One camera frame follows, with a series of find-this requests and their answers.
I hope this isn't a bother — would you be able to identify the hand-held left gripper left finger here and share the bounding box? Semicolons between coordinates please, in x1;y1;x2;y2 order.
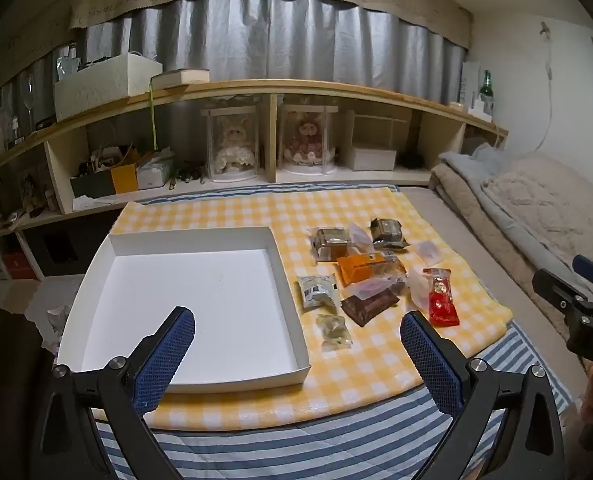
29;306;197;480

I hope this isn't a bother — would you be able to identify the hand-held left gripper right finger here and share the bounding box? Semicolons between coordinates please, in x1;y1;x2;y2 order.
400;311;564;480

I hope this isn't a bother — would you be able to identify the white cardboard box tray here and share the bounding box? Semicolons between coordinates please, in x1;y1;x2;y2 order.
56;226;311;395

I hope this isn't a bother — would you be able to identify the red snack packet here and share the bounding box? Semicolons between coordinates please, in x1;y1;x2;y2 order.
422;267;460;327

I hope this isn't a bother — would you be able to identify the clear pale snack packet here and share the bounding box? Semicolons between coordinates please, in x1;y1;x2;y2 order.
407;266;433;309

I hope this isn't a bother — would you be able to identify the brown chocolate snack packet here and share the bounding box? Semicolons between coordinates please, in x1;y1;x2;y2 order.
340;290;398;329

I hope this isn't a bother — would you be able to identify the clear pink donut packet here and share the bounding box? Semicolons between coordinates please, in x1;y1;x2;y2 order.
349;276;408;302

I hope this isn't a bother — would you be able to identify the clear green candy packet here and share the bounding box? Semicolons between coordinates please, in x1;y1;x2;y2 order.
315;313;353;352

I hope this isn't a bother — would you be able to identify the orange snack packet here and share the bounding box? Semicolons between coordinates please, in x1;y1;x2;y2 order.
336;253;408;287

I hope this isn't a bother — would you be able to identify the silver white snack packet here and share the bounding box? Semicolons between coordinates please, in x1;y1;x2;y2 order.
297;273;341;314

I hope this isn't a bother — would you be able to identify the dark foil snack packet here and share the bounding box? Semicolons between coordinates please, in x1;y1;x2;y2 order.
369;216;411;251

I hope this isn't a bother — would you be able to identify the olive gold snack packet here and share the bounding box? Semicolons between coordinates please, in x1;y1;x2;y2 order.
310;226;352;262

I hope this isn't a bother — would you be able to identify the crumpled white paper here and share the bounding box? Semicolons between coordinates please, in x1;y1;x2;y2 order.
45;304;73;357

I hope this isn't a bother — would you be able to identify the grey folded blanket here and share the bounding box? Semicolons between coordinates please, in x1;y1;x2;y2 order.
439;142;593;306

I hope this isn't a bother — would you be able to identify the beige mattress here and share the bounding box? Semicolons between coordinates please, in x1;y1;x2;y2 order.
399;187;593;411

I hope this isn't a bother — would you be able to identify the beige folded blanket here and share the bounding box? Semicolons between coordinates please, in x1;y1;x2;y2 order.
429;160;577;336

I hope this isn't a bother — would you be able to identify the black bag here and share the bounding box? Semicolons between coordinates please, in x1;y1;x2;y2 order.
0;307;52;480

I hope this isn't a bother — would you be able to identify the yellow checked cloth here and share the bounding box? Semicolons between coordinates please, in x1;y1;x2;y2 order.
91;185;513;431

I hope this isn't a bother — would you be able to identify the red box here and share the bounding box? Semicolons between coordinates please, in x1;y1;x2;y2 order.
2;251;27;280

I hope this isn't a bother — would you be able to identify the tissue box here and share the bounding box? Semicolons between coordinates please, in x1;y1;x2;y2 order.
135;152;174;190

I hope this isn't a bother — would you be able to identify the yellow cardboard box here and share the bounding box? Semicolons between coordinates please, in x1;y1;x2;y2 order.
110;162;140;195

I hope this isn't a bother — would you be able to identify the small white box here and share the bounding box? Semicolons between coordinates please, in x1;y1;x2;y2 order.
352;147;398;172

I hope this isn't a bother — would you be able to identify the green glass bottle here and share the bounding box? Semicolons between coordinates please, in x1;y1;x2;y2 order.
477;70;495;111

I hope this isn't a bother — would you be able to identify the cream doll in clear case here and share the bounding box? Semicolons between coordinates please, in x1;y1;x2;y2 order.
201;105;261;183

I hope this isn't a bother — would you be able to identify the white paper box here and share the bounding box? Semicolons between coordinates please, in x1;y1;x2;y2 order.
460;61;482;108

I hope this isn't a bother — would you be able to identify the wooden shelf unit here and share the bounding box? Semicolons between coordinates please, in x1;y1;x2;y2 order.
0;79;509;281

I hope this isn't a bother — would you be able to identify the pink doll in clear case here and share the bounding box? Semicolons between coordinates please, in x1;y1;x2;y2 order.
279;104;338;175

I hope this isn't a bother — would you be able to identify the white textured storage box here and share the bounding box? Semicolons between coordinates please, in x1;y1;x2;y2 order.
54;52;164;122

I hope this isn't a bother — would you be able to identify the thick book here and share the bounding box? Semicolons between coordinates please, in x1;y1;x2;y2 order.
150;67;211;91

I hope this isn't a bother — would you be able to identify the wine glass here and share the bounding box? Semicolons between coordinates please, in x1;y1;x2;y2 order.
19;72;38;136

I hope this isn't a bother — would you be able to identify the grey curtain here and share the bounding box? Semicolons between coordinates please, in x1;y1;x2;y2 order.
0;0;469;108

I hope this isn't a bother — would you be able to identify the wall hook with cord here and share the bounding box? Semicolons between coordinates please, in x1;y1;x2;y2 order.
535;20;558;151

